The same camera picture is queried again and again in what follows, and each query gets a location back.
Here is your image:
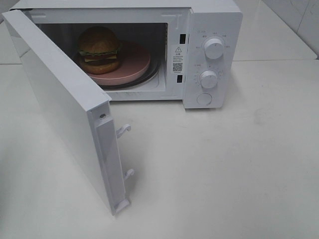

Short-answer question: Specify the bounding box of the round white door button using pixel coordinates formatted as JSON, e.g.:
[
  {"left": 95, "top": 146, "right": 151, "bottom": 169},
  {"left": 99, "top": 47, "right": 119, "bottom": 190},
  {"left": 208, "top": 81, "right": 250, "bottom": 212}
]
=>
[{"left": 197, "top": 93, "right": 212, "bottom": 106}]

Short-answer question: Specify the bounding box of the white microwave door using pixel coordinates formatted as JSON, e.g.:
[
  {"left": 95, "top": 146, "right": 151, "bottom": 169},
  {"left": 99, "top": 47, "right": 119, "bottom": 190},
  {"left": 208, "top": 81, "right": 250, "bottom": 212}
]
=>
[{"left": 3, "top": 10, "right": 134, "bottom": 215}]

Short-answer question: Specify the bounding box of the upper white power knob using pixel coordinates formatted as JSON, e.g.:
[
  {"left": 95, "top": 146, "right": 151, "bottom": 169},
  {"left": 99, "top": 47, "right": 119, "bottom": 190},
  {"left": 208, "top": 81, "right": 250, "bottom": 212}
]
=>
[{"left": 202, "top": 36, "right": 225, "bottom": 60}]

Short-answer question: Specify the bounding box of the white microwave oven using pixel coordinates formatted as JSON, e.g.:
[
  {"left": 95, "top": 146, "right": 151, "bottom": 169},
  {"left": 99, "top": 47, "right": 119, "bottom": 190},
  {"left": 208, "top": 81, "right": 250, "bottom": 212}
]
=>
[{"left": 9, "top": 0, "right": 243, "bottom": 109}]

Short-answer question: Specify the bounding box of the pink round plate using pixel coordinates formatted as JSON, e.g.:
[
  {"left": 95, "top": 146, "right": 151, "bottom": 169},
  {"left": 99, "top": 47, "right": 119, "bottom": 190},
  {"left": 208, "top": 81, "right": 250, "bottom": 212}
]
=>
[{"left": 88, "top": 41, "right": 151, "bottom": 86}]

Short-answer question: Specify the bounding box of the white warning label sticker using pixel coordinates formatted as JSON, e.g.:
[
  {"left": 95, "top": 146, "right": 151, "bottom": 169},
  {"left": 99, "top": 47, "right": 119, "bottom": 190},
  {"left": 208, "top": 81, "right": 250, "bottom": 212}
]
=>
[{"left": 170, "top": 44, "right": 186, "bottom": 74}]

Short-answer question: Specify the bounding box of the burger with lettuce and cheese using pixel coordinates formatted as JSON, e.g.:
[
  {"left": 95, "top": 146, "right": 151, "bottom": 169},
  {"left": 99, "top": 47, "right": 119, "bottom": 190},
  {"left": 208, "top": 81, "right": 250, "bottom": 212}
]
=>
[{"left": 77, "top": 26, "right": 122, "bottom": 75}]

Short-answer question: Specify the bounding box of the lower white timer knob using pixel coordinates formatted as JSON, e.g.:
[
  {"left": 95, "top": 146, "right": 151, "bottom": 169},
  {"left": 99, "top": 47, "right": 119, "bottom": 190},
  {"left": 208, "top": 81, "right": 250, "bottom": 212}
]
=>
[{"left": 199, "top": 70, "right": 218, "bottom": 89}]

